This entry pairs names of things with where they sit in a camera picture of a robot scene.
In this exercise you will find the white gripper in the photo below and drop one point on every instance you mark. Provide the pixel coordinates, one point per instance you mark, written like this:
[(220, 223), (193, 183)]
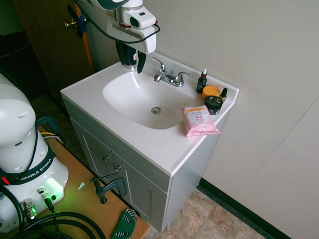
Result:
[(149, 39)]

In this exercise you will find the dark sanitizer bottle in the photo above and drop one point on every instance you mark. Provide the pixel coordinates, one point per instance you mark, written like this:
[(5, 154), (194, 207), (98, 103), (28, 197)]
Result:
[(130, 61)]

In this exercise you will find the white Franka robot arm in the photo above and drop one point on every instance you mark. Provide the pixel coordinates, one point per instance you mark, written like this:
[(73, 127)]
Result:
[(20, 139)]

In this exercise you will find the chrome faucet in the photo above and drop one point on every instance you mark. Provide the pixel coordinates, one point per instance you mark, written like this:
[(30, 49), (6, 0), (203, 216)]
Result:
[(172, 77)]

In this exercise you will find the chrome sink drain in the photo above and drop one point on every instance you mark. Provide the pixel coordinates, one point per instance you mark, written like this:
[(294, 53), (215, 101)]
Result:
[(156, 110)]

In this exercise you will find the blue tape strip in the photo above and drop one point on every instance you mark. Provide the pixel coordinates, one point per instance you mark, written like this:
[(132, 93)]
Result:
[(81, 26)]

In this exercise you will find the brass door knob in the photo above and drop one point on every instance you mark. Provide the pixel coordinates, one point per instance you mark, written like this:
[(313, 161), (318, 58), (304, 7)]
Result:
[(69, 24)]

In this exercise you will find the dark green dropper bottle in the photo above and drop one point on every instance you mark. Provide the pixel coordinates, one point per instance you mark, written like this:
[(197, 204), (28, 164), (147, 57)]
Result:
[(201, 84)]

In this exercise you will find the brown wooden door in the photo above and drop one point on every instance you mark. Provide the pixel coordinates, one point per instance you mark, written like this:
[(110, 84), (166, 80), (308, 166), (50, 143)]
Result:
[(52, 49)]

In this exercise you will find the orange jar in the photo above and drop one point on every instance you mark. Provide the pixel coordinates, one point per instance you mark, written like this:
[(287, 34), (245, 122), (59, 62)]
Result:
[(210, 91)]

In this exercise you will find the pink wipes packet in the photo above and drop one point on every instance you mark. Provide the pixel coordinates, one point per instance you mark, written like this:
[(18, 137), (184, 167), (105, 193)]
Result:
[(199, 120)]

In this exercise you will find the white sink vanity top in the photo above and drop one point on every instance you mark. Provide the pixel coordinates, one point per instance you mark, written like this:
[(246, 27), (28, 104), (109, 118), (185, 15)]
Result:
[(149, 149)]

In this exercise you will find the black jar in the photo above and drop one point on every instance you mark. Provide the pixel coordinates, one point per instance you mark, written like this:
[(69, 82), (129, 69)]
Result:
[(213, 104)]

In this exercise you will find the small gold-capped bottle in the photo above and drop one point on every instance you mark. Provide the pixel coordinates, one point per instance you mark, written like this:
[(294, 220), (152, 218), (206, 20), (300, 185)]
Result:
[(223, 95)]

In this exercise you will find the dark green clamp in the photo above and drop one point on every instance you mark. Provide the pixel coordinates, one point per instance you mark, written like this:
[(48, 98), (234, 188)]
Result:
[(55, 125)]

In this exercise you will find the metal cabinet knob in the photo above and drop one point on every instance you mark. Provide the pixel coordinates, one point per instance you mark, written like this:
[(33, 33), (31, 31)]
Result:
[(106, 158), (117, 168)]

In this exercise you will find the grey vanity cabinet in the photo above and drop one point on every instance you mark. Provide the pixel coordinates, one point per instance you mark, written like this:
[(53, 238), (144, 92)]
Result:
[(187, 171)]

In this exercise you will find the black C-clamp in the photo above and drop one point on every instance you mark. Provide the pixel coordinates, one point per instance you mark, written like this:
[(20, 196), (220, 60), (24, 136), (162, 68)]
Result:
[(122, 186)]

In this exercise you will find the white paper scrap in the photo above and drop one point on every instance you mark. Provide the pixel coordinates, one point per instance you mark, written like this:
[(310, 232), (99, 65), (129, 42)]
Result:
[(81, 185)]

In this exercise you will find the green hex key set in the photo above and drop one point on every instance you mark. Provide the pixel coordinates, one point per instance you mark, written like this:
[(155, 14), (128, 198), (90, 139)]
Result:
[(124, 225)]

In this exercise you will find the black baseboard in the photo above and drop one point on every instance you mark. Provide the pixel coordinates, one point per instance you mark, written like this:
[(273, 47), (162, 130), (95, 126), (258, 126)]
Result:
[(239, 206)]

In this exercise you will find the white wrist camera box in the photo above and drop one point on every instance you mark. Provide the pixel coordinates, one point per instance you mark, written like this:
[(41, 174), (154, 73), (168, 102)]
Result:
[(143, 17)]

